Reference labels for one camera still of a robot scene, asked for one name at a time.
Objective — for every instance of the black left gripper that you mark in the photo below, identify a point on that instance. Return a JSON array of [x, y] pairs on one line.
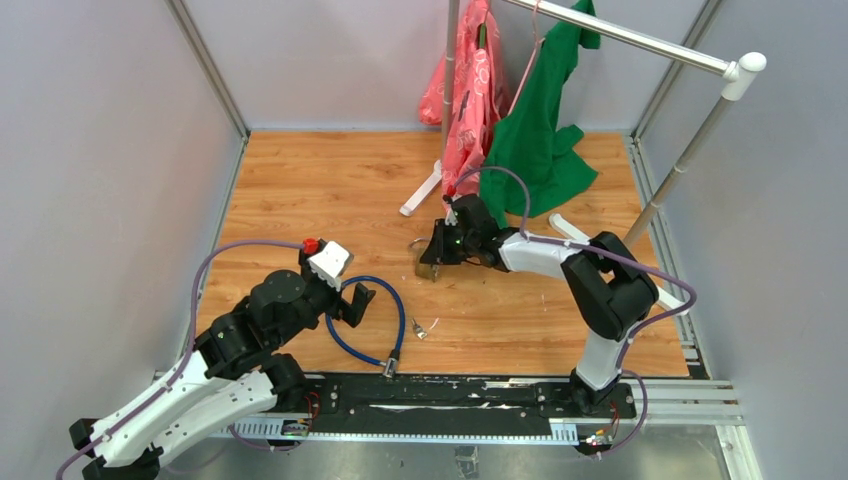
[[352, 313]]

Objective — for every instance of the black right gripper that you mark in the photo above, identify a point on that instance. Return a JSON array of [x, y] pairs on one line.
[[438, 251]]

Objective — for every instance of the brass padlock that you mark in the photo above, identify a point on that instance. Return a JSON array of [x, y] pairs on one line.
[[417, 248]]

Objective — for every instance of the small silver cable-lock keys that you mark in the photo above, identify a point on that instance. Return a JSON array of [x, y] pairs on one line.
[[422, 331]]

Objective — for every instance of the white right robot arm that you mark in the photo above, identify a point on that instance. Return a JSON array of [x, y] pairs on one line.
[[611, 293]]

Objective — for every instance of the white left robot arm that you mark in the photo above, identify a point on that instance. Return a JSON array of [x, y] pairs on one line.
[[234, 369]]

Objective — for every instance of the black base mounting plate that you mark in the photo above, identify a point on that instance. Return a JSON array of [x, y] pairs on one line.
[[444, 406]]

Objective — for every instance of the green garment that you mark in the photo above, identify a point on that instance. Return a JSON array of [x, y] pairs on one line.
[[530, 142]]

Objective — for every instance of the pink patterned garment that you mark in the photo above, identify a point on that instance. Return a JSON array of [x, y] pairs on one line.
[[481, 97]]

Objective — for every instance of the pink clothes hanger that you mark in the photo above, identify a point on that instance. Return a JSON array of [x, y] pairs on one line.
[[538, 41]]

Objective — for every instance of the metal clothes rack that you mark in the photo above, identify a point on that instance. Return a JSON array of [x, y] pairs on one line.
[[738, 75]]

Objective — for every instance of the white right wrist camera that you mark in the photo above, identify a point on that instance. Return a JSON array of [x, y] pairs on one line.
[[450, 217]]

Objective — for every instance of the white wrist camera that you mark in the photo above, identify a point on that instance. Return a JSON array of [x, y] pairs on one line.
[[330, 264], [450, 217]]

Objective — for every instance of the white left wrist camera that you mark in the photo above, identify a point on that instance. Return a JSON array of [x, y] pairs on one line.
[[330, 264]]

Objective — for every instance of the aluminium frame rail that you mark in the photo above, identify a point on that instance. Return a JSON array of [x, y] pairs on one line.
[[194, 38]]

